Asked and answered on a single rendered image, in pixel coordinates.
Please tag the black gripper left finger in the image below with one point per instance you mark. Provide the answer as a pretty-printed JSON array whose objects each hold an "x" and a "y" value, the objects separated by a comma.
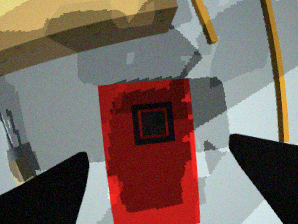
[{"x": 54, "y": 197}]

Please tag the orange thin rod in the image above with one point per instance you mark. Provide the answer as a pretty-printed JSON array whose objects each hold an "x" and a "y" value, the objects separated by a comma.
[
  {"x": 279, "y": 79},
  {"x": 199, "y": 6}
]

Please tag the tan rectangular floor panel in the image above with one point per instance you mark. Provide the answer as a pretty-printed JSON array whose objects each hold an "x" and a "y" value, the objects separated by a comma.
[{"x": 34, "y": 31}]

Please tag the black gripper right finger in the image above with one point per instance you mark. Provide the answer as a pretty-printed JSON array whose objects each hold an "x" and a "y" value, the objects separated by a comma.
[{"x": 273, "y": 168}]

